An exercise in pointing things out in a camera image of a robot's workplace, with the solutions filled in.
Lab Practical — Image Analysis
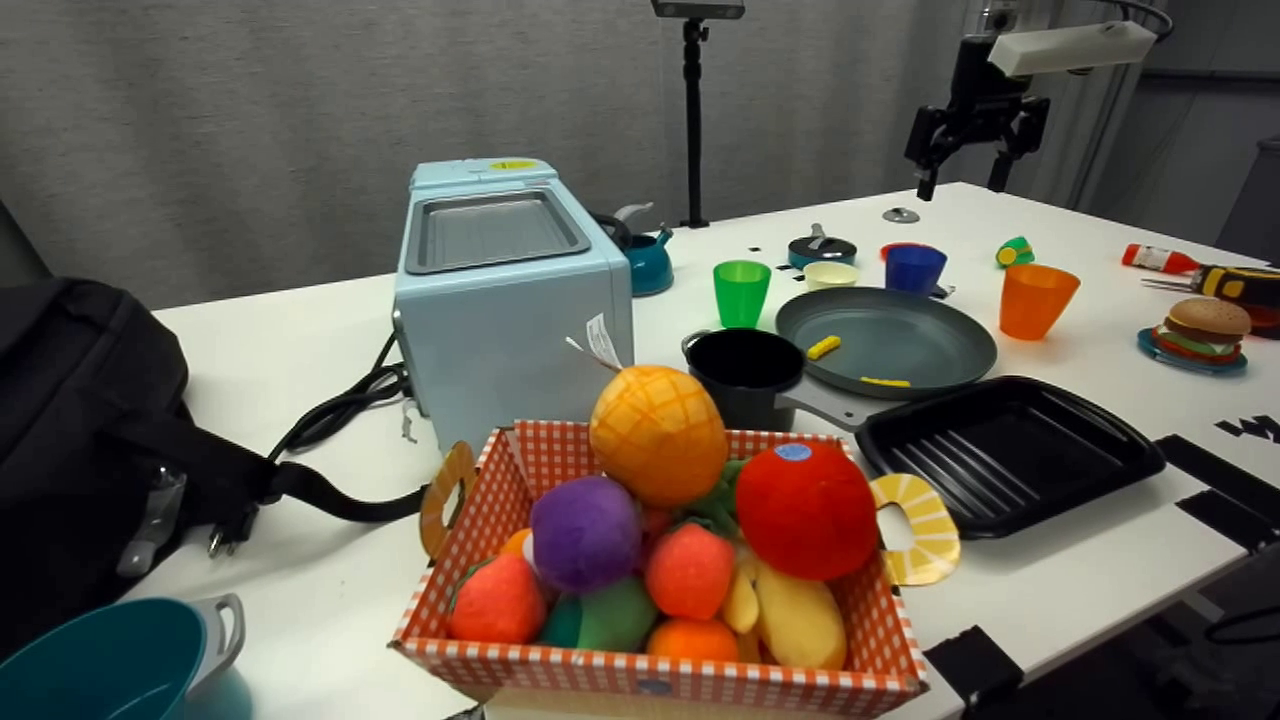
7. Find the cream small bowl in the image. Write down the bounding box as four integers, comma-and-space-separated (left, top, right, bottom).
799, 261, 860, 288

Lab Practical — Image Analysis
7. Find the red checkered fruit basket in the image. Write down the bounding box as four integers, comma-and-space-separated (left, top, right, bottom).
394, 419, 930, 720

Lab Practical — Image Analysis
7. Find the small teal pot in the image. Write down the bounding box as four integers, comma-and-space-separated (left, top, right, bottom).
598, 203, 671, 294

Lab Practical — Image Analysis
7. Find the teal pot front left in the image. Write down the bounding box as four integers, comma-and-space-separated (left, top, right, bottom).
0, 590, 258, 720

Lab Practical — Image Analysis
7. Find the blue plastic cup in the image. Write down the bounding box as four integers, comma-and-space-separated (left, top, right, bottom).
883, 244, 949, 294

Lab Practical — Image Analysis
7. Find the toy hamburger on plate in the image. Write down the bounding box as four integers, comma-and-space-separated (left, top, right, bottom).
1138, 294, 1253, 376

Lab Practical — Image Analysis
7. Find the green plush vegetable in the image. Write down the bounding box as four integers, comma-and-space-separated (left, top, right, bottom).
541, 575, 655, 651

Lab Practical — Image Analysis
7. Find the black grill tray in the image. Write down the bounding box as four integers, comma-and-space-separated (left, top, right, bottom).
856, 376, 1165, 541

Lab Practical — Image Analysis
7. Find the grey green round plate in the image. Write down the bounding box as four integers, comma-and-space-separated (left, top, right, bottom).
777, 288, 996, 400

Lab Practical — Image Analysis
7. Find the black backpack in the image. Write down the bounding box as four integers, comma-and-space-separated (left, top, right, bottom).
0, 201, 428, 661

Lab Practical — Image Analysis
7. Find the red plush tomato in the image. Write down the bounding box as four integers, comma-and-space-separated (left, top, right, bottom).
738, 438, 880, 580

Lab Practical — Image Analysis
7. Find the small green yellow toy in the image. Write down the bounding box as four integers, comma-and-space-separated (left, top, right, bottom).
996, 236, 1035, 267

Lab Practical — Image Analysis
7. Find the yellow fry piece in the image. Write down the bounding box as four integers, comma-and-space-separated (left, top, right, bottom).
803, 336, 844, 359
860, 376, 917, 390

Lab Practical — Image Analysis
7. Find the light blue toy toaster oven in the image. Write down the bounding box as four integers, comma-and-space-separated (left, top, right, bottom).
394, 157, 632, 447

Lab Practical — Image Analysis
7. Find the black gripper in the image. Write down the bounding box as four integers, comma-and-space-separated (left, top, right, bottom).
904, 35, 1047, 201

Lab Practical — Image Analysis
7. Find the black saucepan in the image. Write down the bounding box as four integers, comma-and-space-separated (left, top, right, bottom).
686, 327, 803, 433

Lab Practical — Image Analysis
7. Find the red orange plush fruit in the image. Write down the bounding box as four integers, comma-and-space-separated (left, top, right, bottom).
444, 557, 545, 642

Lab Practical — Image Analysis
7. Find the orange plastic cup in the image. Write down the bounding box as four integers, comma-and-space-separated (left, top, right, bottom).
1002, 265, 1082, 339

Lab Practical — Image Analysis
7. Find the purple plush fruit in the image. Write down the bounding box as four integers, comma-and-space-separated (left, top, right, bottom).
530, 477, 640, 597

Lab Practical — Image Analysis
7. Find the red ketchup bottle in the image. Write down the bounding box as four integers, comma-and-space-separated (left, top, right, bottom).
1122, 244, 1205, 280

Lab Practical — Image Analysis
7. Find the yellow plush potato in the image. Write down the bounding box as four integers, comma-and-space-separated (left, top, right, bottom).
755, 562, 850, 669

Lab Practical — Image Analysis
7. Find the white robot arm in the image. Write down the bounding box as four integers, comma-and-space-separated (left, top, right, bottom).
904, 0, 1177, 201

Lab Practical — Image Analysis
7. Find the orange plush pineapple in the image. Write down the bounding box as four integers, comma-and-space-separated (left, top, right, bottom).
590, 362, 730, 509

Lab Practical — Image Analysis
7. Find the black camera stand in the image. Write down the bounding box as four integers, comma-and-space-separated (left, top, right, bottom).
647, 0, 745, 227

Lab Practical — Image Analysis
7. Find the yellow plush pineapple slice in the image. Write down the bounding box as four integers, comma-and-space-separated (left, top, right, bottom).
871, 472, 961, 586

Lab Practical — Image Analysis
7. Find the orange red plush peach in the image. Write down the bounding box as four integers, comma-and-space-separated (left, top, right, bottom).
644, 524, 738, 621

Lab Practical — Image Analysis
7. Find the green plastic cup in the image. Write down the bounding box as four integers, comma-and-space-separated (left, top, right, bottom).
711, 261, 772, 327

